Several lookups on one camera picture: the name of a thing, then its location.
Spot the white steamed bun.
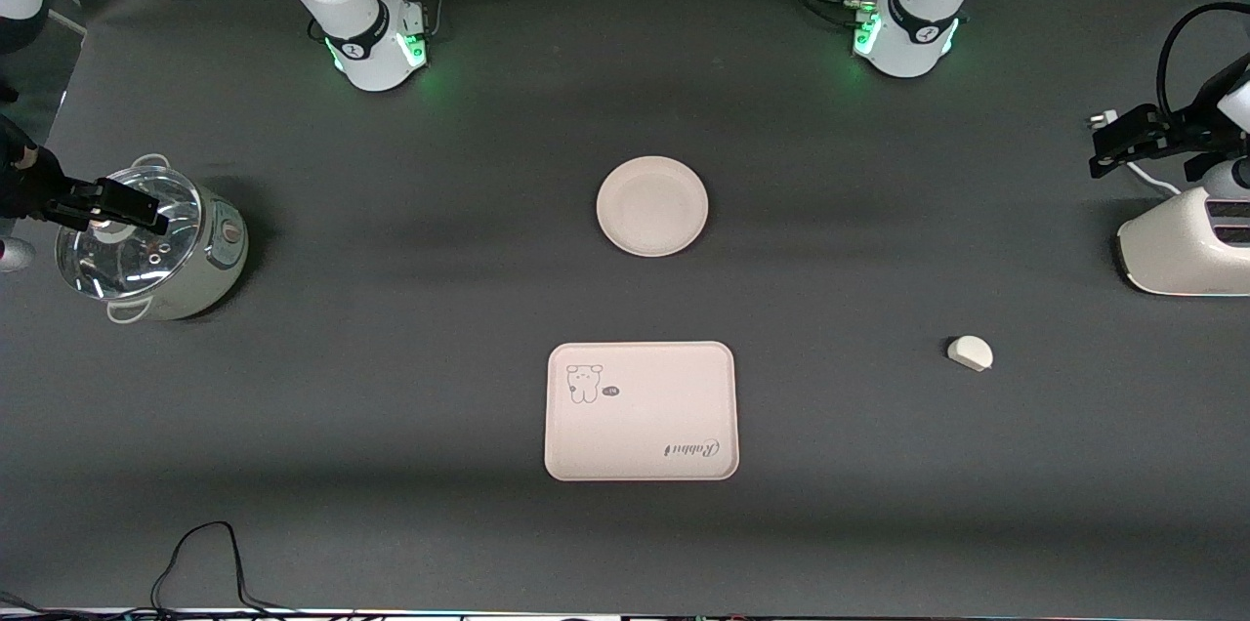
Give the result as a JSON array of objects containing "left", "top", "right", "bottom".
[{"left": 946, "top": 335, "right": 994, "bottom": 373}]

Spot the black floor cable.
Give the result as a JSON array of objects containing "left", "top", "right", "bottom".
[{"left": 149, "top": 520, "right": 299, "bottom": 616}]

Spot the glass pot lid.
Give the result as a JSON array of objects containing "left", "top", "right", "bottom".
[{"left": 56, "top": 166, "right": 204, "bottom": 301}]

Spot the round beige plate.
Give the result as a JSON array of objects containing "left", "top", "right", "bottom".
[{"left": 596, "top": 155, "right": 710, "bottom": 259}]

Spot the white toaster power cord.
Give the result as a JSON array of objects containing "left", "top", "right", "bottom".
[{"left": 1088, "top": 109, "right": 1185, "bottom": 198}]

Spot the beige rabbit print tray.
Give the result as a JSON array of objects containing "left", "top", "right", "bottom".
[{"left": 544, "top": 341, "right": 740, "bottom": 482}]

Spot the pale green electric pot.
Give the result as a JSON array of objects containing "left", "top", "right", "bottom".
[{"left": 56, "top": 153, "right": 249, "bottom": 325}]

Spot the white toaster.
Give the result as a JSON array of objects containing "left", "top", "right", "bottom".
[{"left": 1116, "top": 186, "right": 1250, "bottom": 298}]

